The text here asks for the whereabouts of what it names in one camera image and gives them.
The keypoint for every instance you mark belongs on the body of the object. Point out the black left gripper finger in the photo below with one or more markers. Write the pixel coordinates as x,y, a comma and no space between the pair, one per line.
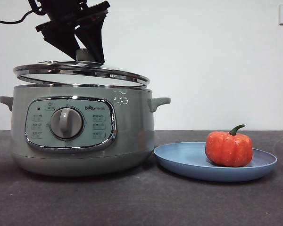
63,40
96,40

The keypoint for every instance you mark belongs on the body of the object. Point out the glass lid with green knob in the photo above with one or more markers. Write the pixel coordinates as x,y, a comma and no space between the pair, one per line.
85,70

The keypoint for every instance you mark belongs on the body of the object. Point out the orange toy pumpkin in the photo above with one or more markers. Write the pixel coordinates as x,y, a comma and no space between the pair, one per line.
228,148

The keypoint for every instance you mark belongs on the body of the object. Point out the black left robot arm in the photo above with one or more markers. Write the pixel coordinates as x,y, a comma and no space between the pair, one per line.
61,4

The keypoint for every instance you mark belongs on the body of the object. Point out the pale green electric steamer pot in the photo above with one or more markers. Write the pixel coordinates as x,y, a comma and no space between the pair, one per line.
132,131

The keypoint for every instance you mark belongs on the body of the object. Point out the blue plate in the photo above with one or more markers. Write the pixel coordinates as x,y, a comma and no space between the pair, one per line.
179,160

